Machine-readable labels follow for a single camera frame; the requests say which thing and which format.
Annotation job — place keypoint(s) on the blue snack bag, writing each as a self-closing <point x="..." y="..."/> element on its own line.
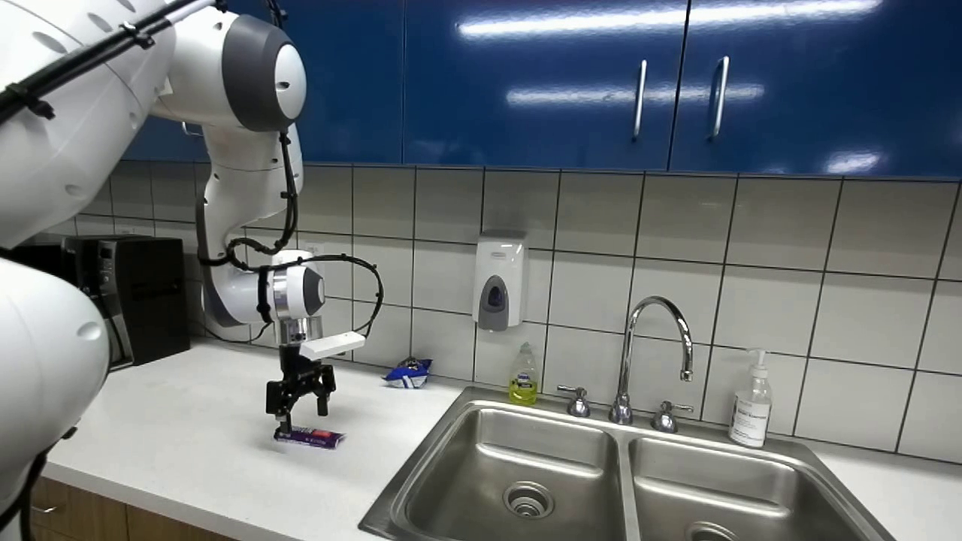
<point x="408" y="373"/>

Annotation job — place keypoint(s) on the blue cabinet door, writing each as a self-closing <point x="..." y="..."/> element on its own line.
<point x="827" y="83"/>
<point x="541" y="83"/>
<point x="353" y="83"/>

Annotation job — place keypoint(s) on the wooden drawer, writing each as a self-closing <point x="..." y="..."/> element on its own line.
<point x="83" y="515"/>

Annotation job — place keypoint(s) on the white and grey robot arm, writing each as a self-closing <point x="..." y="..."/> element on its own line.
<point x="68" y="150"/>

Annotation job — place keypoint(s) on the white wall soap dispenser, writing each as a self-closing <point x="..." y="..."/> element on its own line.
<point x="499" y="278"/>

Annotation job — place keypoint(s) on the chrome gooseneck tap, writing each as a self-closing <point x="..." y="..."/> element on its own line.
<point x="630" y="338"/>

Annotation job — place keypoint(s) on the purple snack bar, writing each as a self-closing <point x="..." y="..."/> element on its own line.
<point x="316" y="438"/>

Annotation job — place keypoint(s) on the clear pump soap bottle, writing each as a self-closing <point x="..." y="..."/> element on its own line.
<point x="751" y="413"/>

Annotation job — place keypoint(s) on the stainless steel double sink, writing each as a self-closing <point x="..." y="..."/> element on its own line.
<point x="526" y="458"/>

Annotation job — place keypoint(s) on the white bar wrist camera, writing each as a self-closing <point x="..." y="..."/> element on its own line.
<point x="334" y="346"/>

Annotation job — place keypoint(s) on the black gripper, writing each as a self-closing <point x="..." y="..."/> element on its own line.
<point x="294" y="370"/>

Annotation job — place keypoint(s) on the black coffee machine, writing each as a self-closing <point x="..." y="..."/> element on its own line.
<point x="143" y="293"/>

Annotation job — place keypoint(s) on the blue wall cabinet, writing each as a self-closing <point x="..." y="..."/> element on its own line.
<point x="541" y="83"/>

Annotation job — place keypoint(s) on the yellow dish soap bottle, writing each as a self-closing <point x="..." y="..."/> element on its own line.
<point x="523" y="383"/>

